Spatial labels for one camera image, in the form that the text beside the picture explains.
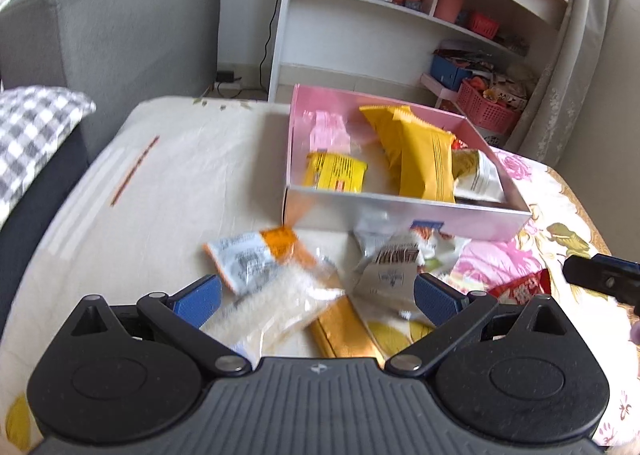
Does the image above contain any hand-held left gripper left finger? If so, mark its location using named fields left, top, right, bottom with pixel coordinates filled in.
left=55, top=274, right=251, bottom=378

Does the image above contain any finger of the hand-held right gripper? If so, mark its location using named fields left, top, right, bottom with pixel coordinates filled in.
left=562, top=254, right=640, bottom=303

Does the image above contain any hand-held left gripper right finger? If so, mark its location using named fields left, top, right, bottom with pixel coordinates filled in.
left=385, top=272, right=581, bottom=378

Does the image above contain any white green print snack packet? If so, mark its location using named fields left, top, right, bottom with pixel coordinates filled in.
left=410, top=230, right=471, bottom=278

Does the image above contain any white puffed snack packet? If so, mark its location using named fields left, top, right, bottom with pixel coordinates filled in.
left=352, top=230, right=426, bottom=301

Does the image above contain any clear rice cracker packet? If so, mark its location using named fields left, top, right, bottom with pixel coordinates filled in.
left=204, top=227, right=346, bottom=366

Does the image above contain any red white snack packet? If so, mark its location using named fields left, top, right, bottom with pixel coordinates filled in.
left=487, top=269, right=551, bottom=306

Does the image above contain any pink cardboard box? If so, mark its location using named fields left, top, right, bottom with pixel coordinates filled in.
left=282, top=84, right=532, bottom=243

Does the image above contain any white gold snack packet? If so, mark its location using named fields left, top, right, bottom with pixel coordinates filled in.
left=452, top=149, right=506, bottom=203

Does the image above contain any large yellow snack packet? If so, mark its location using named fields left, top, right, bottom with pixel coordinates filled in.
left=359, top=105, right=457, bottom=203

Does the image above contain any pink snack packet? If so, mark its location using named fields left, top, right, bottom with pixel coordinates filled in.
left=310, top=110, right=351, bottom=156

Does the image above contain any floral tablecloth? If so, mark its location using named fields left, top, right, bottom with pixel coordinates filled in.
left=0, top=97, right=640, bottom=455

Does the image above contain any white patterned storage box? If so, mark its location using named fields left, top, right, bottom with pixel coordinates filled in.
left=480, top=127, right=511, bottom=148

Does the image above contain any large pink basket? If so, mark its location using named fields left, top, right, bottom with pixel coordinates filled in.
left=456, top=79, right=523, bottom=133

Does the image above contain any pink white small rack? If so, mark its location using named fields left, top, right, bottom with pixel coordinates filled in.
left=420, top=72, right=461, bottom=103

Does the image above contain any white lace curtain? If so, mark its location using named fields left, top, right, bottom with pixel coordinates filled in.
left=505, top=0, right=626, bottom=168

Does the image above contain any blue basket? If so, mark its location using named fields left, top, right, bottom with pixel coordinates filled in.
left=430, top=55, right=473, bottom=90

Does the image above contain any grey checkered pillow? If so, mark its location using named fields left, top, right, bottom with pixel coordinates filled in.
left=0, top=87, right=97, bottom=231

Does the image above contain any small red basket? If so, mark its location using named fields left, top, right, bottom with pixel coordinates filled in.
left=467, top=12, right=501, bottom=40

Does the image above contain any white bookshelf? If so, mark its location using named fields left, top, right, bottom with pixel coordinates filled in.
left=267, top=0, right=571, bottom=103

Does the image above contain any grey sofa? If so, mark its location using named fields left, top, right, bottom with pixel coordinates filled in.
left=0, top=0, right=226, bottom=156

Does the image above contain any coral bin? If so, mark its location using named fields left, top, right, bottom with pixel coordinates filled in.
left=434, top=0, right=467, bottom=23

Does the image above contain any black cable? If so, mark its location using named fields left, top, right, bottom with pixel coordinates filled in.
left=259, top=0, right=292, bottom=90

